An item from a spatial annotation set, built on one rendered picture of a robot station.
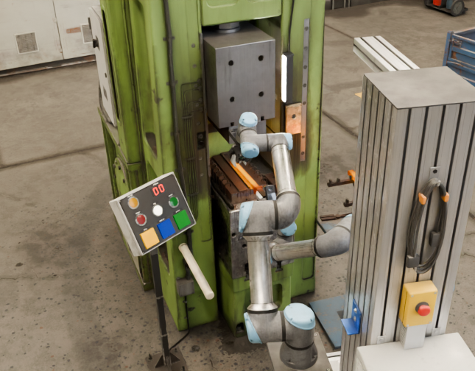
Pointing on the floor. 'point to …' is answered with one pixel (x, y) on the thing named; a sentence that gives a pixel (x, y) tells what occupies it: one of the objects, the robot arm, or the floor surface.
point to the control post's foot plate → (157, 363)
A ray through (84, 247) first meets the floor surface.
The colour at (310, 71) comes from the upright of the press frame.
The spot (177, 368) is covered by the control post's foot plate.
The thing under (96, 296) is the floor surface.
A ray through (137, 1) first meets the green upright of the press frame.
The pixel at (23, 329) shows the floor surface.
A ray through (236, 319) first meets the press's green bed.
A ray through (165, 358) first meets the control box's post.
